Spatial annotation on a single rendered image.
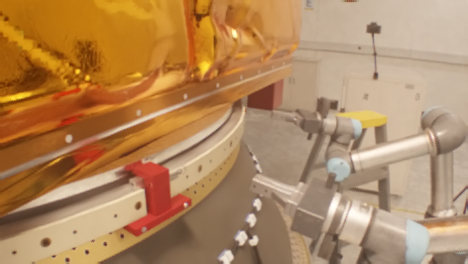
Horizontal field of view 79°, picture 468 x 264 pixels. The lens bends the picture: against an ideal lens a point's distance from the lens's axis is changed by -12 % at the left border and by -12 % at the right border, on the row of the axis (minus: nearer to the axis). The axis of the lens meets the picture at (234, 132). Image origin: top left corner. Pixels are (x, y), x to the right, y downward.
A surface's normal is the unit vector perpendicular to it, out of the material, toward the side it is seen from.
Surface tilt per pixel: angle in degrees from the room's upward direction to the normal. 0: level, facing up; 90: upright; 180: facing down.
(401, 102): 90
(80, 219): 90
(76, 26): 89
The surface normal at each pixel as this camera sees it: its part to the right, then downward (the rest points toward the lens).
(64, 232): 0.69, 0.24
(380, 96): -0.39, 0.29
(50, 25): 0.92, 0.13
